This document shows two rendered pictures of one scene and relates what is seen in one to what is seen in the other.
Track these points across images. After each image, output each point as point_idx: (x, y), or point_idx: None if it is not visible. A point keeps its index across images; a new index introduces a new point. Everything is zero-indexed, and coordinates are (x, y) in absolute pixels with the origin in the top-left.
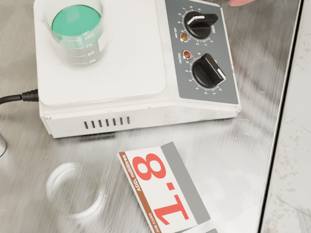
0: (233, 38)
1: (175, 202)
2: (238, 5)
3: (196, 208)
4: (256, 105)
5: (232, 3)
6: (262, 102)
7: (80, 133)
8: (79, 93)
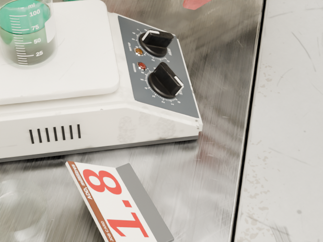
0: (192, 70)
1: (132, 219)
2: (192, 7)
3: (157, 228)
4: (218, 128)
5: (186, 3)
6: (225, 126)
7: (25, 152)
8: (24, 88)
